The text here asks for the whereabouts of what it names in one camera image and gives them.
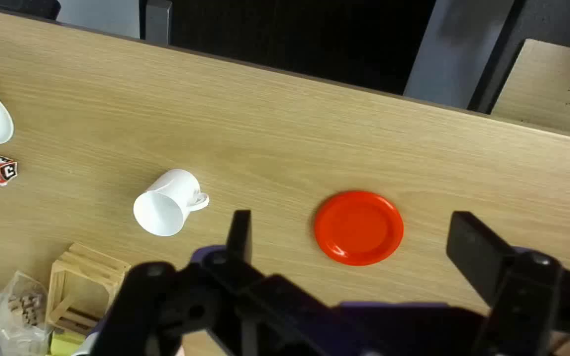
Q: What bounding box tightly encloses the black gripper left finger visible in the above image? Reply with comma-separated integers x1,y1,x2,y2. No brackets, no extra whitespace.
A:
226,210,252,261

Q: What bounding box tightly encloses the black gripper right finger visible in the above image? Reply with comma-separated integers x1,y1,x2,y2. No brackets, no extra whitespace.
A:
446,212,517,305

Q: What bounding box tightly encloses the white plastic mug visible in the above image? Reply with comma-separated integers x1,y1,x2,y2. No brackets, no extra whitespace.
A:
133,168,210,237

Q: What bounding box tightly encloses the orange round plate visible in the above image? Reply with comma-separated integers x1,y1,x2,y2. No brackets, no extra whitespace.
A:
313,190,406,265

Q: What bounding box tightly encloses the small wooden crate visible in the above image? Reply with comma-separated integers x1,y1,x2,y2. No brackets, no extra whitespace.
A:
46,243,131,334

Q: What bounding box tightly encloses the yellow green box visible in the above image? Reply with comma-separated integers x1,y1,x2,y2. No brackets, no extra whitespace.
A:
50,332,85,356

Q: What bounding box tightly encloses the clear bag of wooden pieces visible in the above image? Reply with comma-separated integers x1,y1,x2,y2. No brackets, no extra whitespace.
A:
0,271,50,356

